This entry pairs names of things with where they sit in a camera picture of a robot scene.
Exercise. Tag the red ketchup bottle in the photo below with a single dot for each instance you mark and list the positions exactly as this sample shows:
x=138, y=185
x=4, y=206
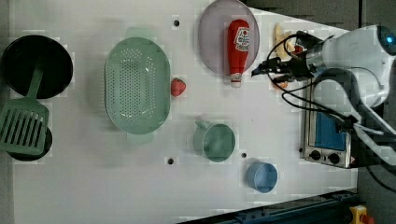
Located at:
x=237, y=50

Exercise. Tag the toaster oven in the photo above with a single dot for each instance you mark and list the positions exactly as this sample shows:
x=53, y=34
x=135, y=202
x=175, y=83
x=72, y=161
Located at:
x=326, y=141

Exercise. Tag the blue metal frame rail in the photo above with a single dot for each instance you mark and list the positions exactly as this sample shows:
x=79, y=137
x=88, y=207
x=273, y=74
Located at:
x=329, y=208

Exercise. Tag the green perforated colander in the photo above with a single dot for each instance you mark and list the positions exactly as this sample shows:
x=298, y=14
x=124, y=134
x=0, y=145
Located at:
x=137, y=77

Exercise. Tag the blue cup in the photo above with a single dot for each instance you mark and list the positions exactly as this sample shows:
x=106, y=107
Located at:
x=262, y=176

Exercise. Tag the pink toy strawberry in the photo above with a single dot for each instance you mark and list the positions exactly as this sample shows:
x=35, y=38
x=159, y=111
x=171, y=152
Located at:
x=178, y=86

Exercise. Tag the grey oval plate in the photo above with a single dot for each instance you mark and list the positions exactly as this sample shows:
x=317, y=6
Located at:
x=212, y=34

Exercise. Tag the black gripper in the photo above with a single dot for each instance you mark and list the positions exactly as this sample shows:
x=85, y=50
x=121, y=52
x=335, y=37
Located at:
x=293, y=70

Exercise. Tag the orange slice toy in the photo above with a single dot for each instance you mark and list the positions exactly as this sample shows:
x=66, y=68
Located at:
x=281, y=85

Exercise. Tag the red toy strawberry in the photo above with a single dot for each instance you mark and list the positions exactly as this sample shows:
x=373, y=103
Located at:
x=298, y=49

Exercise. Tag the yellow red emergency button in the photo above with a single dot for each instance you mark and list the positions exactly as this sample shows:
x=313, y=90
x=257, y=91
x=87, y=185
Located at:
x=360, y=215

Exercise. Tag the green cup with handle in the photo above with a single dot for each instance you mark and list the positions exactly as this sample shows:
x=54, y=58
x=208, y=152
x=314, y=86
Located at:
x=214, y=141

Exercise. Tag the peeled toy banana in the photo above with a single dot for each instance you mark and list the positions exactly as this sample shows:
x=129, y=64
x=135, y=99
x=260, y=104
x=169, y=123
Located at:
x=283, y=45

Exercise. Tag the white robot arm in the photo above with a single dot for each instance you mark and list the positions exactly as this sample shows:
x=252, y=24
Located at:
x=347, y=78

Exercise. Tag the green slotted spatula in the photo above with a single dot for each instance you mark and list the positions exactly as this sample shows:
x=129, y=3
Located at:
x=24, y=121

